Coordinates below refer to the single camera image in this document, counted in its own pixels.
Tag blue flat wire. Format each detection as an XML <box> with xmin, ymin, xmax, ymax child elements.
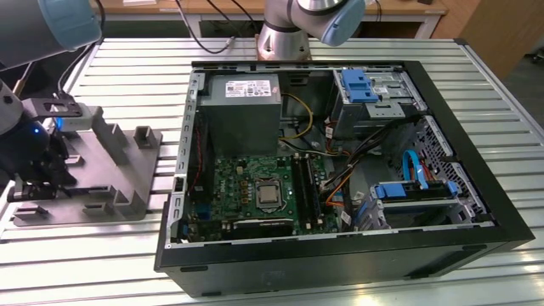
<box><xmin>402</xmin><ymin>149</ymin><xmax>431</xmax><ymax>189</ymax></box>

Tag green motherboard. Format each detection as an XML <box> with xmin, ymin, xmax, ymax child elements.
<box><xmin>187</xmin><ymin>152</ymin><xmax>342</xmax><ymax>242</ymax></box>

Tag metal drive cage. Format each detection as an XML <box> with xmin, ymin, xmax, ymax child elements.
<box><xmin>330</xmin><ymin>67</ymin><xmax>428</xmax><ymax>138</ymax></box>

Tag black and purple wire bundle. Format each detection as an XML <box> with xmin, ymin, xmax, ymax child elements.
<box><xmin>344</xmin><ymin>114</ymin><xmax>427</xmax><ymax>167</ymax></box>

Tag grey power supply unit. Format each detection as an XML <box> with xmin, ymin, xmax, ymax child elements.
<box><xmin>199</xmin><ymin>73</ymin><xmax>284</xmax><ymax>157</ymax></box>

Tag wooden cabinet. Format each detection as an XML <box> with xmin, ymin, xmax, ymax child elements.
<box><xmin>460</xmin><ymin>0</ymin><xmax>544</xmax><ymax>81</ymax></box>

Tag CPU socket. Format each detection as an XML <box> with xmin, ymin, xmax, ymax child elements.
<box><xmin>250</xmin><ymin>177</ymin><xmax>292</xmax><ymax>215</ymax></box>

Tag grey parts rack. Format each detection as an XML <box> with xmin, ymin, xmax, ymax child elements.
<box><xmin>11</xmin><ymin>106</ymin><xmax>166</xmax><ymax>228</ymax></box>

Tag yellow and black wire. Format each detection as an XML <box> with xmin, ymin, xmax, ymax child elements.
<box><xmin>279</xmin><ymin>92</ymin><xmax>316</xmax><ymax>141</ymax></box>

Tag metal disk bay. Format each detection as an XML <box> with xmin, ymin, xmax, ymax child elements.
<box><xmin>368</xmin><ymin>181</ymin><xmax>471</xmax><ymax>231</ymax></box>

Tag black cable with plug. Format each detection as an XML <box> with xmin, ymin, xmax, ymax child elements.
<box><xmin>175</xmin><ymin>0</ymin><xmax>239</xmax><ymax>54</ymax></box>

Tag black PC case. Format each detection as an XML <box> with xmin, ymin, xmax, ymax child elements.
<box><xmin>152</xmin><ymin>59</ymin><xmax>536</xmax><ymax>299</ymax></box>

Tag blue drive latch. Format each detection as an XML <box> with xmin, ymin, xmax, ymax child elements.
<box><xmin>342</xmin><ymin>69</ymin><xmax>380</xmax><ymax>105</ymax></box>

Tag silver CPU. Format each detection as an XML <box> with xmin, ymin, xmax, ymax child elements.
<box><xmin>256</xmin><ymin>184</ymin><xmax>284</xmax><ymax>205</ymax></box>

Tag orange yellow red wires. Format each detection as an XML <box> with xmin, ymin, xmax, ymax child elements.
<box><xmin>323</xmin><ymin>165</ymin><xmax>363</xmax><ymax>208</ymax></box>

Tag hard disk in blue carrier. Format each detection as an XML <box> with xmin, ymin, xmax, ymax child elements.
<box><xmin>374</xmin><ymin>180</ymin><xmax>459</xmax><ymax>201</ymax></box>

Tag black graphics card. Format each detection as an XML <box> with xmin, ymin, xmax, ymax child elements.
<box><xmin>231</xmin><ymin>216</ymin><xmax>295</xmax><ymax>240</ymax></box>

